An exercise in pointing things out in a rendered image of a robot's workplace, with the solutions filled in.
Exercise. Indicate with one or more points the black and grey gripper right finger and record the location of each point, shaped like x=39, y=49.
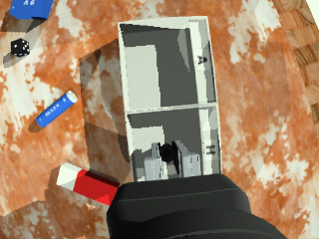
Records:
x=187, y=162

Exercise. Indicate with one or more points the black die with white pips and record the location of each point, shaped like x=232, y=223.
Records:
x=20, y=48

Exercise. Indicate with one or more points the white two-compartment tray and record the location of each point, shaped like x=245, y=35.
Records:
x=159, y=69

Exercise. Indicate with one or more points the red and white eraser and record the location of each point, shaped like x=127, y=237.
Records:
x=87, y=183

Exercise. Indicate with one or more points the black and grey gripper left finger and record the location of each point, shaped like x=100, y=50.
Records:
x=153, y=165

